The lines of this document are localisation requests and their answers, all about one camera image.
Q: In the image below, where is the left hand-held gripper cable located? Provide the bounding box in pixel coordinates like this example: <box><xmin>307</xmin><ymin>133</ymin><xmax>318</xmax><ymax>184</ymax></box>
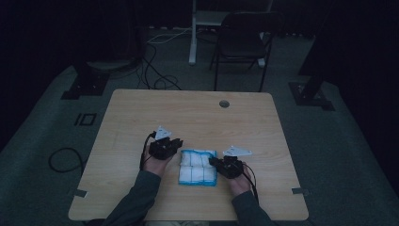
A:
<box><xmin>138</xmin><ymin>131</ymin><xmax>158</xmax><ymax>171</ymax></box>

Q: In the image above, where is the black looped floor cable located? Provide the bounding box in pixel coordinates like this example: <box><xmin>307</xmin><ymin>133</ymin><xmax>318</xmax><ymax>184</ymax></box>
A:
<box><xmin>47</xmin><ymin>147</ymin><xmax>88</xmax><ymax>174</ymax></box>

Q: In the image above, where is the white cloth with blue trim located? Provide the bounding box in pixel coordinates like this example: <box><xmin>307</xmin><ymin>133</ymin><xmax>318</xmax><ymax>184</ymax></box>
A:
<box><xmin>177</xmin><ymin>148</ymin><xmax>218</xmax><ymax>187</ymax></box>

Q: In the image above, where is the white floor cable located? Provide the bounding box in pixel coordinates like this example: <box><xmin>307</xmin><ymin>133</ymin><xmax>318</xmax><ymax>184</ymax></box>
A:
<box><xmin>146</xmin><ymin>26</ymin><xmax>193</xmax><ymax>45</ymax></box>

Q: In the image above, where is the black floor cable bundle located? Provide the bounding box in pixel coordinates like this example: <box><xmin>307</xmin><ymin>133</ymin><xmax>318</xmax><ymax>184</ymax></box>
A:
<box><xmin>136</xmin><ymin>41</ymin><xmax>184</xmax><ymax>91</ymax></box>

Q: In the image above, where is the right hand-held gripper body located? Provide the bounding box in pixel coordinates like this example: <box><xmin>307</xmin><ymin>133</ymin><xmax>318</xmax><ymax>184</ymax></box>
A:
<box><xmin>219</xmin><ymin>145</ymin><xmax>253</xmax><ymax>180</ymax></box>

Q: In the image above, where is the person's left hand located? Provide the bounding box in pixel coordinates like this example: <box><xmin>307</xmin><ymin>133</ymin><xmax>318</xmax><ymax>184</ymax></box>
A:
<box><xmin>142</xmin><ymin>145</ymin><xmax>174</xmax><ymax>178</ymax></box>

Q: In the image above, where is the black folding chair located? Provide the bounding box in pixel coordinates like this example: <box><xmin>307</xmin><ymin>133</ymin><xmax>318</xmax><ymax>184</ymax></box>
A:
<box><xmin>209</xmin><ymin>11</ymin><xmax>285</xmax><ymax>93</ymax></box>

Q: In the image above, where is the hand-held gripper cable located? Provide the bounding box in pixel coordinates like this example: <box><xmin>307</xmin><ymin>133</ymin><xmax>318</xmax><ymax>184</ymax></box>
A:
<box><xmin>240</xmin><ymin>161</ymin><xmax>260</xmax><ymax>202</ymax></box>
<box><xmin>138</xmin><ymin>131</ymin><xmax>158</xmax><ymax>171</ymax></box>

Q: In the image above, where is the person's right hand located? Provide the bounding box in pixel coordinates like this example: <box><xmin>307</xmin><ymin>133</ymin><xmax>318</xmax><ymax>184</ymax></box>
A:
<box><xmin>227</xmin><ymin>164</ymin><xmax>254</xmax><ymax>198</ymax></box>

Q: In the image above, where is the right hand-held gripper cable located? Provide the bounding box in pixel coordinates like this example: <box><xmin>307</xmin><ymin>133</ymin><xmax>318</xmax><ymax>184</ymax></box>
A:
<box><xmin>240</xmin><ymin>161</ymin><xmax>260</xmax><ymax>202</ymax></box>

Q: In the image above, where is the black stand with base plate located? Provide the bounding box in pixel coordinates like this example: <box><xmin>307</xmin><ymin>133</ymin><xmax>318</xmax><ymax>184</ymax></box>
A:
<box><xmin>288</xmin><ymin>18</ymin><xmax>336</xmax><ymax>112</ymax></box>
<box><xmin>60</xmin><ymin>59</ymin><xmax>111</xmax><ymax>101</ymax></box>

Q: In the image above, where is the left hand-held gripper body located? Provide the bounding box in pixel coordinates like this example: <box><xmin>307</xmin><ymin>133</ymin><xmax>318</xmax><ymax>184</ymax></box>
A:
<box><xmin>148</xmin><ymin>125</ymin><xmax>177</xmax><ymax>161</ymax></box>

